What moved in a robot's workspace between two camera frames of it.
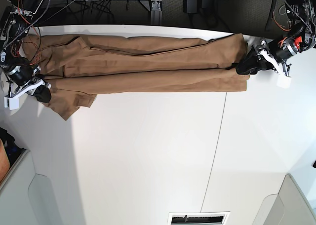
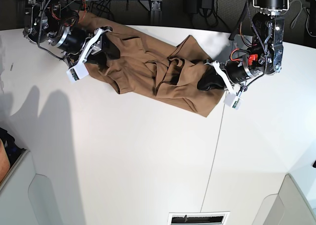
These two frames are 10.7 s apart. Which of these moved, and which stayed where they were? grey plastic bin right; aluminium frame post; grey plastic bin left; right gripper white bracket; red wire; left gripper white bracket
Moved: right gripper white bracket; left gripper white bracket; red wire
Stayed: grey plastic bin right; aluminium frame post; grey plastic bin left
